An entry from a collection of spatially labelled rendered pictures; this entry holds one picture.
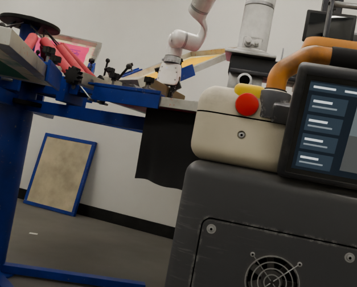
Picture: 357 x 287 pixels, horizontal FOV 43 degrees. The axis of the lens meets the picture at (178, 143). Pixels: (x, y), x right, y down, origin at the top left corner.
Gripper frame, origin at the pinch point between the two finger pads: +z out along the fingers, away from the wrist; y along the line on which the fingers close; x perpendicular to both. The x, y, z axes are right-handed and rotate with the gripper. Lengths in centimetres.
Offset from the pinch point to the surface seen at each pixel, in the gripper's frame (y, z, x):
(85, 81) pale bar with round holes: -22.1, 2.4, -31.6
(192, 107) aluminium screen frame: 25.1, 6.9, -28.9
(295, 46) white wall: 19, -84, 200
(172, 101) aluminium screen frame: 16.6, 5.5, -28.9
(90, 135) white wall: -167, 21, 200
